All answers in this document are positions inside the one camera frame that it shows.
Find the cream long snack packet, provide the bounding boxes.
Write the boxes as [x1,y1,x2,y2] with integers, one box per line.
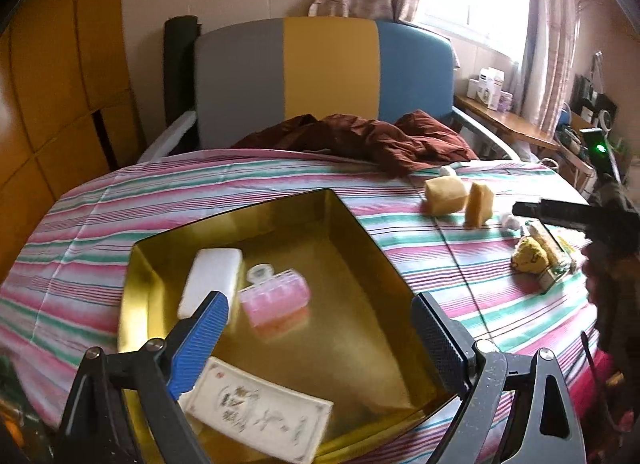
[525,221,561,267]

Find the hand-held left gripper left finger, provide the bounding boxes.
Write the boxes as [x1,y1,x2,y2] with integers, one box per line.
[52,290,231,464]

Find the pink plastic pill box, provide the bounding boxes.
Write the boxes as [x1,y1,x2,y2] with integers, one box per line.
[237,264,309,330]

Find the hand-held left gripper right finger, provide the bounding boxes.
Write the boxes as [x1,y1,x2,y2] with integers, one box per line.
[410,291,588,464]

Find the wooden wardrobe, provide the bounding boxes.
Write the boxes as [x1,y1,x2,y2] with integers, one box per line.
[0,0,146,285]

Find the small green carton box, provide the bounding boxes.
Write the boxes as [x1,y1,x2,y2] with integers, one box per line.
[537,264,576,295]

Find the white bed side rail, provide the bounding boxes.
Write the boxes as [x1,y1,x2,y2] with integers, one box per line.
[137,111,198,163]
[452,107,521,161]

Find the white printed flat box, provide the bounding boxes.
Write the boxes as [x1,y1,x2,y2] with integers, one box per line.
[177,356,335,464]

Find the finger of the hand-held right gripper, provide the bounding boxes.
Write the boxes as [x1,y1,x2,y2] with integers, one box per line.
[512,198,601,232]

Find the grey yellow blue headboard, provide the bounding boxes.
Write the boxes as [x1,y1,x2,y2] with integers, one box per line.
[192,17,458,150]

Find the large yellow sponge block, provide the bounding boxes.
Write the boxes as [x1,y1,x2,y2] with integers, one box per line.
[424,175,470,217]

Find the cluttered shelf unit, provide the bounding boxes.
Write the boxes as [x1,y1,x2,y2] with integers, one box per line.
[560,52,623,165]

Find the wooden side table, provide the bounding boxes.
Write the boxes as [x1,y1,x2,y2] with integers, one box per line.
[455,93,561,155]

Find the white cardboard boxes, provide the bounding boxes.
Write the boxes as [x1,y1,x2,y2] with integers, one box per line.
[467,67,506,110]

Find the small yellow sponge block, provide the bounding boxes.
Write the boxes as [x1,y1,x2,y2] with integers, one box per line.
[465,181,496,227]

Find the striped bed sheet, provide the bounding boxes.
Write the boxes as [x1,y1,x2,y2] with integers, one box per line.
[0,147,601,464]

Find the gold metal tray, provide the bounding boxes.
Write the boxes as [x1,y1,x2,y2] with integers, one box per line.
[117,188,463,464]

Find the white soap bar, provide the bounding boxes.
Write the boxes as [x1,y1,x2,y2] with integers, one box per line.
[177,247,244,320]

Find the red cloth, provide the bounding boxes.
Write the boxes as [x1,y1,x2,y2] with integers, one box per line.
[585,351,640,450]

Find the maroon crumpled cloth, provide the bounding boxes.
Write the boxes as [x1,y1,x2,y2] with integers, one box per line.
[231,110,480,177]

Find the person's right hand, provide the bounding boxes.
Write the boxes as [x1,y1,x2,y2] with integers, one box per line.
[582,241,616,305]

